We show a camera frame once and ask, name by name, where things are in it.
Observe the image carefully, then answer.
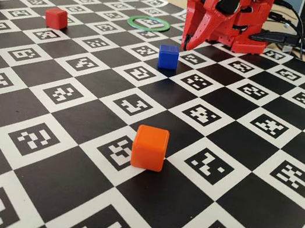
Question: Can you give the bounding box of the black usb cable plug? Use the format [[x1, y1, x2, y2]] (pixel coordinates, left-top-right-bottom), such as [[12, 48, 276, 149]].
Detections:
[[268, 11, 288, 23]]

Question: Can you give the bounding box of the black power cable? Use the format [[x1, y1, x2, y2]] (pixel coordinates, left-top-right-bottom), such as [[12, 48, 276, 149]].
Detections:
[[263, 0, 305, 63]]

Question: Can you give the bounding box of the orange cube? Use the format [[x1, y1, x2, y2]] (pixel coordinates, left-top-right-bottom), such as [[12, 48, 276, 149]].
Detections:
[[128, 123, 171, 173]]

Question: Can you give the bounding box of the small beige block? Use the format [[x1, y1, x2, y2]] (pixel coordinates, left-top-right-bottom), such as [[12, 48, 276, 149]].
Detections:
[[280, 43, 295, 55]]

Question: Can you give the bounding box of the black flat adapter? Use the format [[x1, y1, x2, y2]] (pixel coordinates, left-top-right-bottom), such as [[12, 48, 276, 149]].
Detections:
[[249, 27, 300, 49]]

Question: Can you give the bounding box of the black white marker board mat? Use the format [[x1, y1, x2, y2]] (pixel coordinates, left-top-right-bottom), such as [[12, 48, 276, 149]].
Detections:
[[0, 0, 305, 228]]

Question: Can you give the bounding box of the red cube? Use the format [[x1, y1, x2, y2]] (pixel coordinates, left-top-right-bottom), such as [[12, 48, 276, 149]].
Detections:
[[43, 6, 71, 31]]

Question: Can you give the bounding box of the blue cube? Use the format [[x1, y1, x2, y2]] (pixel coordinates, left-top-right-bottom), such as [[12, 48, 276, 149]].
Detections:
[[155, 43, 181, 72]]

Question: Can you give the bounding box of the green ring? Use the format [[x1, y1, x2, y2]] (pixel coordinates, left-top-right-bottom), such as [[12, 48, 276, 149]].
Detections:
[[125, 12, 172, 36]]

